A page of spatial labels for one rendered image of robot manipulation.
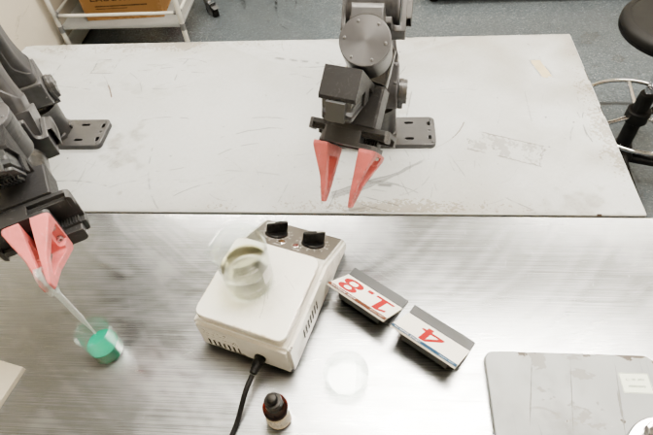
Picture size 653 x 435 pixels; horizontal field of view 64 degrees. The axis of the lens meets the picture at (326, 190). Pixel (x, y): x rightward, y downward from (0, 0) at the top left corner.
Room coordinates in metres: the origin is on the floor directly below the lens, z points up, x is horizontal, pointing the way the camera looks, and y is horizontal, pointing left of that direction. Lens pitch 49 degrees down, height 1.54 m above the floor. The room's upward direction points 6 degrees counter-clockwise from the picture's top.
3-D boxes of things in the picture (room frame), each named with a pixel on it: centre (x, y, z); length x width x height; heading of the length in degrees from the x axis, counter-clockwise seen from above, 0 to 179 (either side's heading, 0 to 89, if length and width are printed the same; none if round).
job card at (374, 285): (0.35, -0.04, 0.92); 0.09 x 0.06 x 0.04; 47
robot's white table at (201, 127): (0.76, 0.09, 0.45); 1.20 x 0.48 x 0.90; 82
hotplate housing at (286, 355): (0.36, 0.08, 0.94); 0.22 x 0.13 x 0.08; 155
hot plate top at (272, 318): (0.34, 0.09, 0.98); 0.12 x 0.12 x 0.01; 64
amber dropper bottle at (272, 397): (0.21, 0.08, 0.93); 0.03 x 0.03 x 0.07
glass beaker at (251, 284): (0.34, 0.11, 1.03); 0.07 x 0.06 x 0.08; 105
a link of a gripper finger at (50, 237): (0.35, 0.33, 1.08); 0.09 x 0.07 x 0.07; 23
